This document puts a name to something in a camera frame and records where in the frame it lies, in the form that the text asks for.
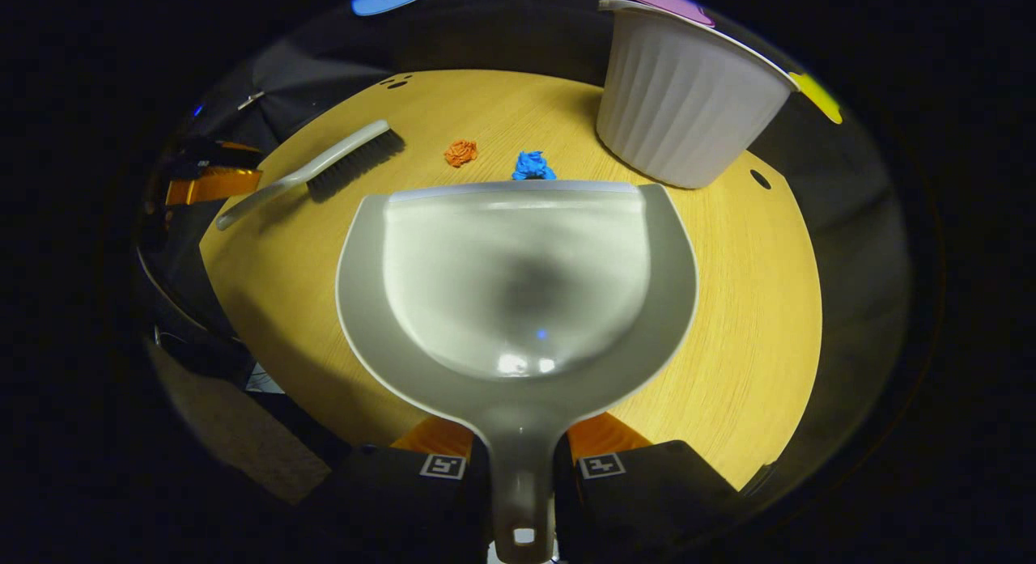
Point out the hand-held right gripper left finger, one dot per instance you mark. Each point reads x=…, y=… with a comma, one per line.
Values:
x=405, y=499

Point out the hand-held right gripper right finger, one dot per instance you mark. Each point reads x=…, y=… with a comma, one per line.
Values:
x=647, y=499

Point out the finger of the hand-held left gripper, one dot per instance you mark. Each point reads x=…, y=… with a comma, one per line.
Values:
x=212, y=185
x=218, y=153

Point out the small grey broom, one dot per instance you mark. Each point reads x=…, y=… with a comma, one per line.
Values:
x=340, y=163

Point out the orange paper trash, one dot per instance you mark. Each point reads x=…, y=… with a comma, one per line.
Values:
x=460, y=152

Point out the grey plastic dustpan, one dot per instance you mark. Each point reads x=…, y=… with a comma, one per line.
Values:
x=518, y=273

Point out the blue paper trash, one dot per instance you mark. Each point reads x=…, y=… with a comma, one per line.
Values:
x=532, y=167

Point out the white ribbed garbage bin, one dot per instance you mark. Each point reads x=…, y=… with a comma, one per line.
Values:
x=684, y=103

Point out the wooden desktop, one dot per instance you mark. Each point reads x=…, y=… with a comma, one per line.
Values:
x=745, y=305

